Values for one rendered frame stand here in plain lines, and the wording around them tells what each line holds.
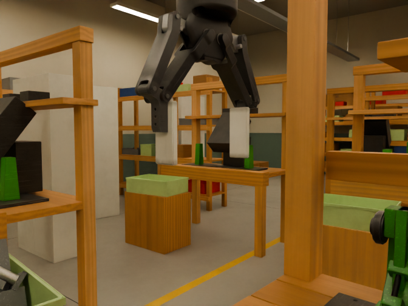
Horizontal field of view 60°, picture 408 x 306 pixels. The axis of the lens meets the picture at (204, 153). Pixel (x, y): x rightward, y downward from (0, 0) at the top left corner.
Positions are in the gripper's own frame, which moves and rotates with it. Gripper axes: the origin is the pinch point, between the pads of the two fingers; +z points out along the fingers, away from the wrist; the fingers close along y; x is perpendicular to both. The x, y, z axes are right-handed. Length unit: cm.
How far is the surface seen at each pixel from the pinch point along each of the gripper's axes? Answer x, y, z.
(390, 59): 6, -55, -19
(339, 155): -12, -74, 5
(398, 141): -148, -714, 18
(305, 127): -19, -66, -4
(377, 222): 6, -49, 18
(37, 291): -61, -3, 38
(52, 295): -51, -3, 36
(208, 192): -354, -401, 100
